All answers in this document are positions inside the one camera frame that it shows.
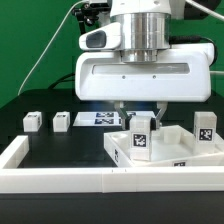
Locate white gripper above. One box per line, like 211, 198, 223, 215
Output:
75, 43, 214, 130

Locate white square tabletop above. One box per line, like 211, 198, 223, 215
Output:
104, 125, 224, 167

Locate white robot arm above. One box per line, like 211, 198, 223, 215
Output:
75, 0, 217, 129

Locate white marker sheet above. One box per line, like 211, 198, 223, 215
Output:
72, 111, 158, 127

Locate white U-shaped obstacle fence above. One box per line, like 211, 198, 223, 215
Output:
0, 135, 224, 194

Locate black cable bundle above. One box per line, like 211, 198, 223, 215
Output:
47, 73, 77, 90

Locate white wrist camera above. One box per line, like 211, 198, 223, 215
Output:
79, 22, 122, 51

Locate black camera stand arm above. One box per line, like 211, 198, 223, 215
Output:
72, 3, 111, 34

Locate white cable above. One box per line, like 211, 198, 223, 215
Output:
17, 0, 88, 97

